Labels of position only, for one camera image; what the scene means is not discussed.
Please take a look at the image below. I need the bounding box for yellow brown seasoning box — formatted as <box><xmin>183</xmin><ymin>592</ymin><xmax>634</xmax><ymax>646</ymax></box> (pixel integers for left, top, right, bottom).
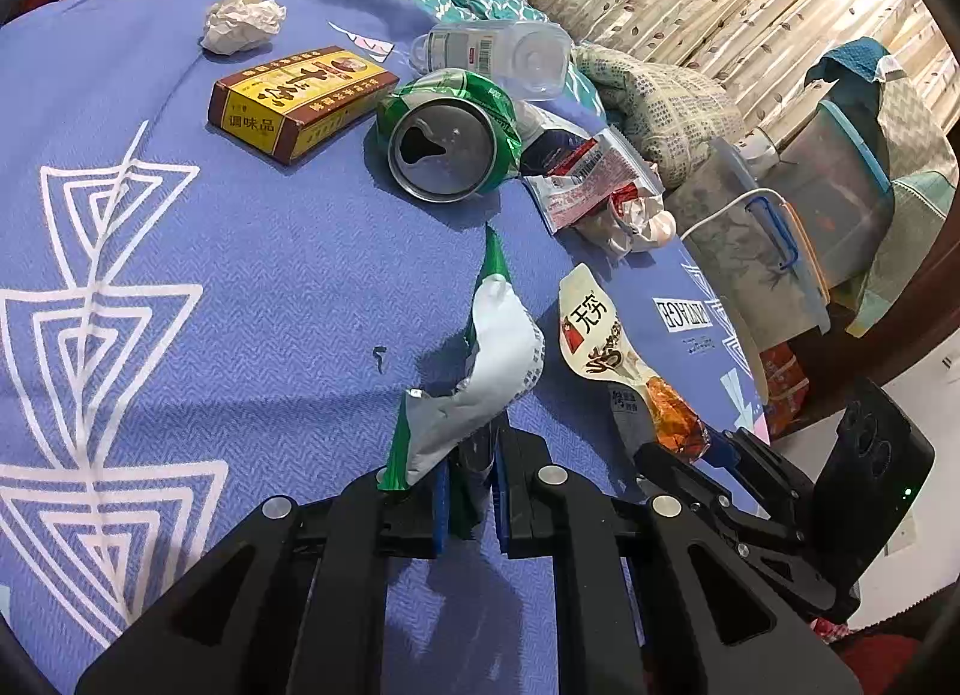
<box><xmin>208</xmin><ymin>47</ymin><xmax>400</xmax><ymax>165</ymax></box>

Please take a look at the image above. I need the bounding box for green white foil packet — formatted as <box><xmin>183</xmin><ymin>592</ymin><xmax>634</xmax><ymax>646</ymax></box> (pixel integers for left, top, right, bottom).
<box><xmin>377</xmin><ymin>222</ymin><xmax>547</xmax><ymax>492</ymax></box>

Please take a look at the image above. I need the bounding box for white cable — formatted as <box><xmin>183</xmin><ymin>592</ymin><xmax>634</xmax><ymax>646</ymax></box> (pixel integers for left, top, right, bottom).
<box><xmin>679</xmin><ymin>188</ymin><xmax>788</xmax><ymax>242</ymax></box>

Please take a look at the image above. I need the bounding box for grey checked quilt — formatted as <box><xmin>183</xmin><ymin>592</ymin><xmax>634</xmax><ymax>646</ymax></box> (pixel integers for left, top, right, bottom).
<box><xmin>574</xmin><ymin>42</ymin><xmax>747</xmax><ymax>190</ymax></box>

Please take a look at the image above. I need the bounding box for crumpled white red wrapper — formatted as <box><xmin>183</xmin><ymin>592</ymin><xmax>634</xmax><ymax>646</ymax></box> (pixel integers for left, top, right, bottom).
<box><xmin>577</xmin><ymin>188</ymin><xmax>676</xmax><ymax>257</ymax></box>

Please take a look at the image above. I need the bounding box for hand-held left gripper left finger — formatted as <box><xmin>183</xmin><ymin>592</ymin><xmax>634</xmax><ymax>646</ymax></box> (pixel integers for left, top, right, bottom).
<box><xmin>75</xmin><ymin>459</ymin><xmax>452</xmax><ymax>695</ymax></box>

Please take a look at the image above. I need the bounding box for orange plastic bag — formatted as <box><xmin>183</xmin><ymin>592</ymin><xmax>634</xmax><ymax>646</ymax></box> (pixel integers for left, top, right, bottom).
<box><xmin>761</xmin><ymin>342</ymin><xmax>811</xmax><ymax>437</ymax></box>

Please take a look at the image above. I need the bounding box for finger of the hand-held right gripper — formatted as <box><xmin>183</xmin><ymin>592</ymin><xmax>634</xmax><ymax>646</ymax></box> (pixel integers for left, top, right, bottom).
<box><xmin>634</xmin><ymin>442</ymin><xmax>734</xmax><ymax>517</ymax></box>
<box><xmin>703</xmin><ymin>427</ymin><xmax>809</xmax><ymax>517</ymax></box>

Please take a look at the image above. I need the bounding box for clear storage box blue handle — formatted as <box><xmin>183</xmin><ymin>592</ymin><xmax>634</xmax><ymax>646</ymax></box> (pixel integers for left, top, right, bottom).
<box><xmin>664</xmin><ymin>136</ymin><xmax>833</xmax><ymax>351</ymax></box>

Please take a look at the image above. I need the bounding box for white pink paper scrap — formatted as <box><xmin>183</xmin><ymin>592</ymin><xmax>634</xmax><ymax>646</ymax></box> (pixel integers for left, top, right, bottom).
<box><xmin>328</xmin><ymin>21</ymin><xmax>396</xmax><ymax>62</ymax></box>

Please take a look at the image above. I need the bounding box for blue printed blanket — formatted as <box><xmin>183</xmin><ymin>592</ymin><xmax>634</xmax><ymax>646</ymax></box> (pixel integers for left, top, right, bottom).
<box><xmin>0</xmin><ymin>0</ymin><xmax>770</xmax><ymax>695</ymax></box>

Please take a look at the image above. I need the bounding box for teal cloth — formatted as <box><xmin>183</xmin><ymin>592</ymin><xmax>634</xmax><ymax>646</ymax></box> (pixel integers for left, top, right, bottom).
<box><xmin>806</xmin><ymin>36</ymin><xmax>912</xmax><ymax>85</ymax></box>

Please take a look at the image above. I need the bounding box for red white snack wrapper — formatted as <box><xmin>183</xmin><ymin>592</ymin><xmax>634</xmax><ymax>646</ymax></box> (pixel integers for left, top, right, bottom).
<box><xmin>521</xmin><ymin>125</ymin><xmax>665</xmax><ymax>235</ymax></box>

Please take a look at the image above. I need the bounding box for clear plastic bottle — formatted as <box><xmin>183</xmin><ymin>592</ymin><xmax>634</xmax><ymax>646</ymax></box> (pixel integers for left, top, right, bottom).
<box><xmin>410</xmin><ymin>21</ymin><xmax>572</xmax><ymax>100</ymax></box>

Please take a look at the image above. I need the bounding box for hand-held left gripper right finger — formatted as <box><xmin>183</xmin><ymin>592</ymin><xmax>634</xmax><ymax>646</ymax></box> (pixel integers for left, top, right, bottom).
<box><xmin>490</xmin><ymin>431</ymin><xmax>865</xmax><ymax>695</ymax></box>

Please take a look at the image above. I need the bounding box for crumpled white tissue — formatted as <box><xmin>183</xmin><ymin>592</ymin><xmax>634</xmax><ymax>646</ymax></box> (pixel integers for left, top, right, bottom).
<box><xmin>199</xmin><ymin>0</ymin><xmax>287</xmax><ymax>55</ymax></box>

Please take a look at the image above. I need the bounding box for clear container teal rim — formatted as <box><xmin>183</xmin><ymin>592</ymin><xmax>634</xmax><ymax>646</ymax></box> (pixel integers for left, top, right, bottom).
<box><xmin>765</xmin><ymin>98</ymin><xmax>897</xmax><ymax>287</ymax></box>

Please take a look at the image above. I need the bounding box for crushed green can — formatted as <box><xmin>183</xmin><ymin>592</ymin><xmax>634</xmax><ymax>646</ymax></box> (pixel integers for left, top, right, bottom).
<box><xmin>375</xmin><ymin>68</ymin><xmax>522</xmax><ymax>202</ymax></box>

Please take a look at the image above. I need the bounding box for cream snack packet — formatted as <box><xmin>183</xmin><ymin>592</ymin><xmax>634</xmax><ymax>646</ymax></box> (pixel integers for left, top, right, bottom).
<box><xmin>559</xmin><ymin>263</ymin><xmax>710</xmax><ymax>463</ymax></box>

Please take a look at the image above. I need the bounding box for patchwork cloth cover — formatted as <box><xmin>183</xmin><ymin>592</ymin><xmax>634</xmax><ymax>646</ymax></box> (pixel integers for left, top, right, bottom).
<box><xmin>855</xmin><ymin>65</ymin><xmax>960</xmax><ymax>332</ymax></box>

